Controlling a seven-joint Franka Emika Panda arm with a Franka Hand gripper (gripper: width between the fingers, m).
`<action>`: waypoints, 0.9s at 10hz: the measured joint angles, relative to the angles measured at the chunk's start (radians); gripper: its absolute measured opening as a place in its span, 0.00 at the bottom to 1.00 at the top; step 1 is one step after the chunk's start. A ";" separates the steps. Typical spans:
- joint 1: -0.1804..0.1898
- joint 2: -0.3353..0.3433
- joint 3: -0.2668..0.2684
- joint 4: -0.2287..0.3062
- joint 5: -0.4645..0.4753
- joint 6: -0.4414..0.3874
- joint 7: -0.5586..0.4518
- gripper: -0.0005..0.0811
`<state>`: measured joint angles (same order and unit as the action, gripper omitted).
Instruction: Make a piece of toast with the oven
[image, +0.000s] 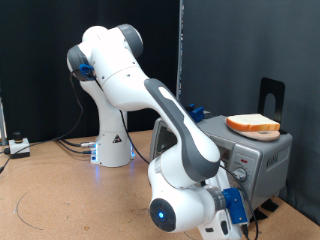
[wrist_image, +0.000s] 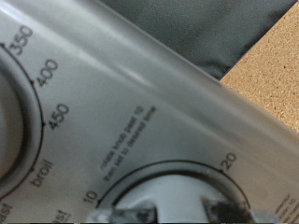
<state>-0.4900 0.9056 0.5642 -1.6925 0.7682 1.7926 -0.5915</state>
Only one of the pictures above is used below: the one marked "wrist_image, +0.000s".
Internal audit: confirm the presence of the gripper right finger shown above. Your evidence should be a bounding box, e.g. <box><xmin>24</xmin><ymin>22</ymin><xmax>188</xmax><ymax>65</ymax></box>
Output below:
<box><xmin>201</xmin><ymin>197</ymin><xmax>277</xmax><ymax>224</ymax></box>

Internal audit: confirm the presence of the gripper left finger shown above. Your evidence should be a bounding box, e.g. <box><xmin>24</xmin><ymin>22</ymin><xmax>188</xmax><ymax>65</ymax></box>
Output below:
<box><xmin>88</xmin><ymin>200</ymin><xmax>159</xmax><ymax>224</ymax></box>

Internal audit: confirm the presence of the silver oven knob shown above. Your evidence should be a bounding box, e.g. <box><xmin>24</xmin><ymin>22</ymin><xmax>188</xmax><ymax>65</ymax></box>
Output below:
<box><xmin>0</xmin><ymin>59</ymin><xmax>26</xmax><ymax>188</ymax></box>
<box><xmin>113</xmin><ymin>173</ymin><xmax>235</xmax><ymax>224</ymax></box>

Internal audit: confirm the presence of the silver toaster oven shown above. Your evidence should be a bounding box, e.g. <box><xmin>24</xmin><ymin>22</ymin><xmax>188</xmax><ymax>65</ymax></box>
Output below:
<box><xmin>0</xmin><ymin>0</ymin><xmax>299</xmax><ymax>224</ymax></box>

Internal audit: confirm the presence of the grey backdrop curtain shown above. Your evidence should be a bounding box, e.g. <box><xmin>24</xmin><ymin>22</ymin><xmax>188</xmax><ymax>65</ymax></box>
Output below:
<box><xmin>98</xmin><ymin>0</ymin><xmax>297</xmax><ymax>81</ymax></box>

